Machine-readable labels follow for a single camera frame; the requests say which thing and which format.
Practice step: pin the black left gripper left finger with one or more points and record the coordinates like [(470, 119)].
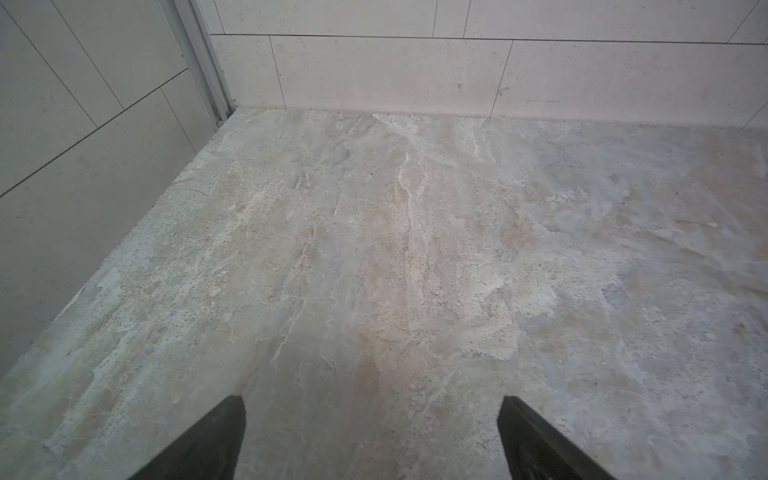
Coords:
[(209, 449)]

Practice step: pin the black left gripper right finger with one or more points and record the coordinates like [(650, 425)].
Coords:
[(534, 449)]

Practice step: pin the aluminium corner post left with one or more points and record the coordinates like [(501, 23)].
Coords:
[(192, 33)]

